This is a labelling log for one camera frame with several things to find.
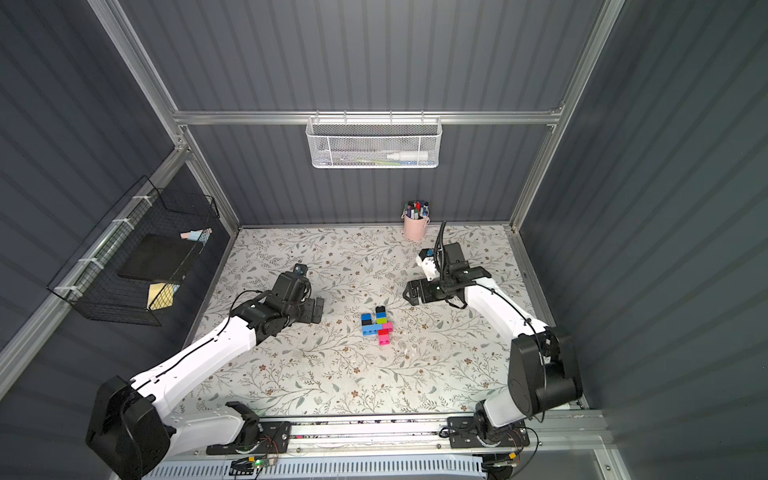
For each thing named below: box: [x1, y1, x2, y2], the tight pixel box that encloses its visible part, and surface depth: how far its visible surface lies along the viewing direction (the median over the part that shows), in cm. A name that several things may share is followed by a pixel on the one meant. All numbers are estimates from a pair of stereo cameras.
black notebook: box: [118, 234, 203, 282], surface depth 75 cm
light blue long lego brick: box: [362, 323, 383, 336], surface depth 93 cm
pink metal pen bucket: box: [401, 213, 430, 241], surface depth 116 cm
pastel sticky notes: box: [180, 230, 203, 241], surface depth 83 cm
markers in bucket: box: [404, 200, 429, 220], surface depth 111 cm
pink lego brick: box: [378, 321, 395, 346], surface depth 92 cm
